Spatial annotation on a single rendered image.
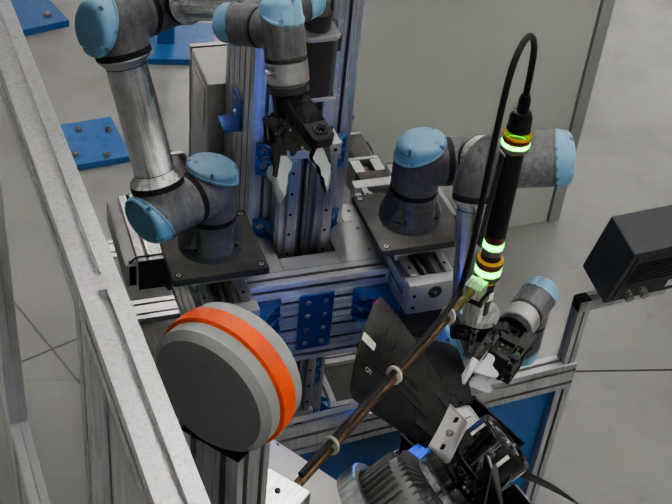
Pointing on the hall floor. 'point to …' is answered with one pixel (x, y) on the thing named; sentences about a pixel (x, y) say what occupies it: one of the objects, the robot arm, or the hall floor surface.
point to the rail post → (545, 441)
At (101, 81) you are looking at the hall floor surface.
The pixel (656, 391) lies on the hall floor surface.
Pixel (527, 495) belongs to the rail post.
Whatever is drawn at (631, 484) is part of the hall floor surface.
